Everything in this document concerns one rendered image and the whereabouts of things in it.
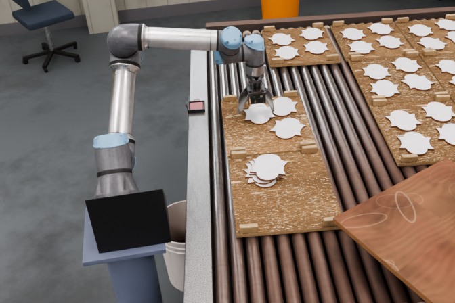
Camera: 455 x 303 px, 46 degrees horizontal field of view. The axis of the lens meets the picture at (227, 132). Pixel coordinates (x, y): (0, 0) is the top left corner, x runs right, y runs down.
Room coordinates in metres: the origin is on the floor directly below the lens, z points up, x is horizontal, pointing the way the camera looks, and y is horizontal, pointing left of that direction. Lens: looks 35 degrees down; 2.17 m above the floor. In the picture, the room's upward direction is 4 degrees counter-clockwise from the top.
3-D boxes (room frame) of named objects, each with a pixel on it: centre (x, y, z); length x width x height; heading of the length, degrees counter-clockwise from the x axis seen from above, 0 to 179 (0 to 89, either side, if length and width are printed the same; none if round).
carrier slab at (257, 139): (1.85, -0.16, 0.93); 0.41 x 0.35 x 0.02; 2
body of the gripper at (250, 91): (1.87, -0.12, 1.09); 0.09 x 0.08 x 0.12; 2
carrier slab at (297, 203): (1.43, -0.18, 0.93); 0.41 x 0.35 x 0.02; 2
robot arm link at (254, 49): (1.88, -0.12, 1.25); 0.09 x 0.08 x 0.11; 96
